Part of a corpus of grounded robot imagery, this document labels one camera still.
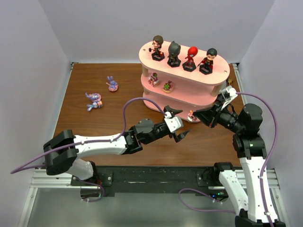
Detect pink yellow character toy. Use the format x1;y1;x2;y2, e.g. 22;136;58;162
187;110;198;122

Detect pink donut toy green star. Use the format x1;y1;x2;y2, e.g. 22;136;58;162
162;80;174;93

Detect red white cake toy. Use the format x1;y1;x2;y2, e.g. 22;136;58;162
148;72;160;87

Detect red spider hero figurine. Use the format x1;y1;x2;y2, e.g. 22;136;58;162
182;46;198;72

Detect black-haired figurine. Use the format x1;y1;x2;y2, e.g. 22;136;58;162
198;48;217;75

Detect brown-haired hero figurine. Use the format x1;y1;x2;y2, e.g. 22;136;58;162
149;35;165;61

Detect black bat-masked figurine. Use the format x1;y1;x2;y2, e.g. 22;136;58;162
167;41;181;68

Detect purple bunny toy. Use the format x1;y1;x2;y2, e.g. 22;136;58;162
85;93;102;102
106;76;119;92

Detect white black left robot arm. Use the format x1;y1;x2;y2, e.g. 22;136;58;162
43;106;188;181

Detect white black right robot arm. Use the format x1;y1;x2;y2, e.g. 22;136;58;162
192;95;286;227

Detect dark tools behind shelf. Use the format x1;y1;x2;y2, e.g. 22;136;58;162
227;79;234;87

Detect pink three-tier oval shelf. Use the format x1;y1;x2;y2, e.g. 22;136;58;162
139;42;230;120

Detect purple bunny toy upright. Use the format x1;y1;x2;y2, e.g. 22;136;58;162
106;76;119;92

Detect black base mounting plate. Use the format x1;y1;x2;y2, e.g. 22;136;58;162
71;166;228;198

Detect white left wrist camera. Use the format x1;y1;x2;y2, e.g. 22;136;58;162
164;112;184;133

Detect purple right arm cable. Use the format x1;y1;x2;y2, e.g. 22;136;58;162
235;92;279;227

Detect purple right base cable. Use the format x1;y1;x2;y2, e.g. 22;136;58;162
178;188;237;215

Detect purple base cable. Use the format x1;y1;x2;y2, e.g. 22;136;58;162
73;176;106;203
178;188;237;215

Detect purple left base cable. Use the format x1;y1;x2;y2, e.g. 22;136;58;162
73;176;106;203

